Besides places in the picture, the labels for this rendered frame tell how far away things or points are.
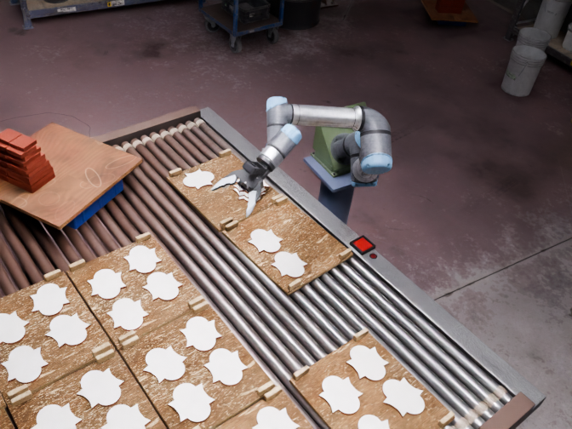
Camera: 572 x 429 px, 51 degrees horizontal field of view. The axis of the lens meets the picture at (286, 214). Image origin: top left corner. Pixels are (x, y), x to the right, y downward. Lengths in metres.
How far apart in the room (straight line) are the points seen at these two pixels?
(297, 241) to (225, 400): 0.76
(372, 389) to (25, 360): 1.11
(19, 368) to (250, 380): 0.73
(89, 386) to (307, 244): 0.98
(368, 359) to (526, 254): 2.24
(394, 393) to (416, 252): 1.94
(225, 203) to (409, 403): 1.13
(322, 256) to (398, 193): 1.97
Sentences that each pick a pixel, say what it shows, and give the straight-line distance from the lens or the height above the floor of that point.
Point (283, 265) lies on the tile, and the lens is 2.31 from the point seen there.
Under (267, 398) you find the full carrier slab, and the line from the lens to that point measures 1.94.
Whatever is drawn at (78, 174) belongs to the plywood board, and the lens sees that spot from 2.59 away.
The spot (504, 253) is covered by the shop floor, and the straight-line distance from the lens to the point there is 4.09.
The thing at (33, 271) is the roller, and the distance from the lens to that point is 2.40.
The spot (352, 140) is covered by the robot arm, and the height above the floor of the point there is 1.11.
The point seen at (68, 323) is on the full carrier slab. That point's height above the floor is 0.95.
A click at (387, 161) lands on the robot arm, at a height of 1.32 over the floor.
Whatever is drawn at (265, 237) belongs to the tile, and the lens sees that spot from 2.40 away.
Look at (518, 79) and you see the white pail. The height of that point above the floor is 0.16.
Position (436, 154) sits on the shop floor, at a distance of 4.75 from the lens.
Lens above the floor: 2.62
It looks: 42 degrees down
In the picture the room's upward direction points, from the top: 7 degrees clockwise
